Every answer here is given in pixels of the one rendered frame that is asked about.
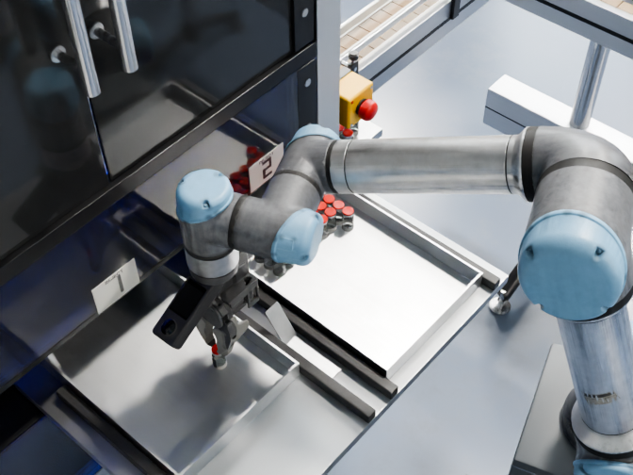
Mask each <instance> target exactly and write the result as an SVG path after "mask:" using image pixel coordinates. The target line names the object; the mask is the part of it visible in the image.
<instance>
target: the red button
mask: <svg viewBox="0 0 633 475"><path fill-rule="evenodd" d="M377 112H378V104H377V103H376V102H375V101H373V100H371V99H366V100H365V101H364V102H363V103H362V104H361V106H360V108H359V112H358V115H359V118H361V119H362V120H364V121H366V122H368V121H371V120H372V119H373V118H374V117H375V116H376V114H377Z"/></svg>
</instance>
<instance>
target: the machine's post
mask: <svg viewBox="0 0 633 475"><path fill-rule="evenodd" d="M340 23H341V0H314V40H315V41H316V123H317V124H318V125H320V126H321V127H324V128H330V129H331V130H332V131H333V132H334V133H335V134H336V135H337V136H338V137H339V96H340Z"/></svg>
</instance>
